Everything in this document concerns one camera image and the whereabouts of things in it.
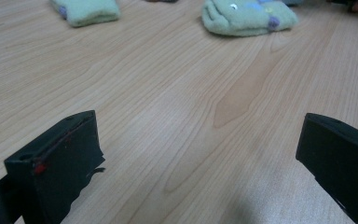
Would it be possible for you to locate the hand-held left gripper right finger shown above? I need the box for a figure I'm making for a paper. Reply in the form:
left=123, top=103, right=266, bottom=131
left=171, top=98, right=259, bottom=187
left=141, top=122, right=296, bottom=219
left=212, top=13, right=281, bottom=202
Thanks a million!
left=295, top=112, right=358, bottom=224

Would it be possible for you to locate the green glove with eyes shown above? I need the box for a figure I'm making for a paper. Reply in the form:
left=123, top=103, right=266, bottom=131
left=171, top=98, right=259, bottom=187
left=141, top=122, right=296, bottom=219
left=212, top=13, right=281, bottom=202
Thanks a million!
left=201, top=0, right=298, bottom=37

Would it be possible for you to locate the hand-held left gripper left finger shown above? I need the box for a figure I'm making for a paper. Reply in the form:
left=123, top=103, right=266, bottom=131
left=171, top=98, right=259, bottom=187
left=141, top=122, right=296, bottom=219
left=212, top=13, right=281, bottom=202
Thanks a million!
left=4, top=109, right=106, bottom=224

